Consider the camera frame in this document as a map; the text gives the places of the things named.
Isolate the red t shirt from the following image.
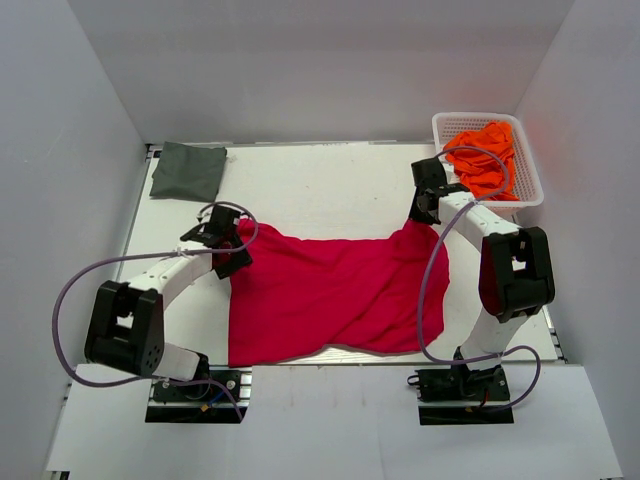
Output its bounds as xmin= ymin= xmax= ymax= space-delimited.
xmin=228 ymin=220 xmax=450 ymax=367

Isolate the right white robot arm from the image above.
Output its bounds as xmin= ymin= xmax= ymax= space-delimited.
xmin=409 ymin=158 xmax=555 ymax=399

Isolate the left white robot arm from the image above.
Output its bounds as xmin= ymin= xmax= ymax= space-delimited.
xmin=84 ymin=202 xmax=252 ymax=399

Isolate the orange t shirt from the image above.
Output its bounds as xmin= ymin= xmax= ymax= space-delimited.
xmin=444 ymin=121 xmax=519 ymax=201

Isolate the white plastic basket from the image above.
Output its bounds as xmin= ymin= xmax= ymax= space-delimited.
xmin=432 ymin=112 xmax=544 ymax=216

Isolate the folded grey t shirt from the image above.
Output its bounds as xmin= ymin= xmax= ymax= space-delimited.
xmin=150 ymin=142 xmax=227 ymax=202

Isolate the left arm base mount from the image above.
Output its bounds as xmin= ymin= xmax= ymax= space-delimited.
xmin=145 ymin=367 xmax=252 ymax=424

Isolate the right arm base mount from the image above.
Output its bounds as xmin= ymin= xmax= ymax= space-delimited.
xmin=407 ymin=365 xmax=514 ymax=426

